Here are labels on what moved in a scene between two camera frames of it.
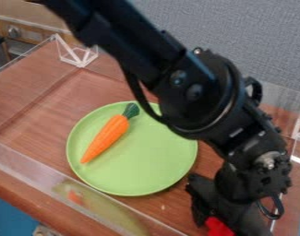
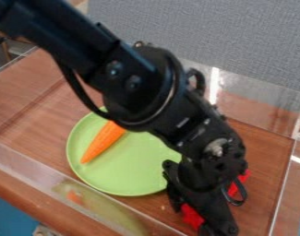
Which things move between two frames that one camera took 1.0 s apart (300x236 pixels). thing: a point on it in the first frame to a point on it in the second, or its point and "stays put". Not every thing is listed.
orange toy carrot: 110,134 stays put
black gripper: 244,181 to 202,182
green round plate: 146,162 stays put
